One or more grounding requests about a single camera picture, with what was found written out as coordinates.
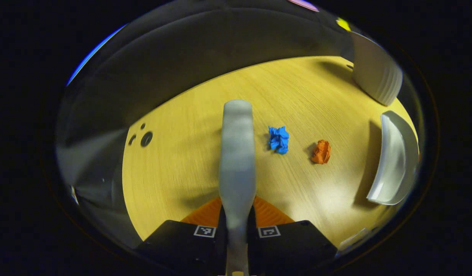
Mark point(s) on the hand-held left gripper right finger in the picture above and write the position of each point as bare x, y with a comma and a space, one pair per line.
293, 245

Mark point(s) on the white ribbed garbage bin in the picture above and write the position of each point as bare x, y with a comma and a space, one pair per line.
376, 76

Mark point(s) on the wooden desktop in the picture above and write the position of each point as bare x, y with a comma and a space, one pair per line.
182, 172

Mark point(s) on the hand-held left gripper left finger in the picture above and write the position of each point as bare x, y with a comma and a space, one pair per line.
182, 245

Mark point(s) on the blue paper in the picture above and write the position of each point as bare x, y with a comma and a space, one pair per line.
279, 140

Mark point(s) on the small white broom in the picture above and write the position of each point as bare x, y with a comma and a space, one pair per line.
238, 153

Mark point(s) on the white dustpan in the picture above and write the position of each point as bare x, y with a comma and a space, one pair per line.
395, 161

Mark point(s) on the black backdrop cloth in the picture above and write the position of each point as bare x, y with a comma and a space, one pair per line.
182, 57

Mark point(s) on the orange paper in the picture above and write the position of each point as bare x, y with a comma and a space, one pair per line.
321, 152

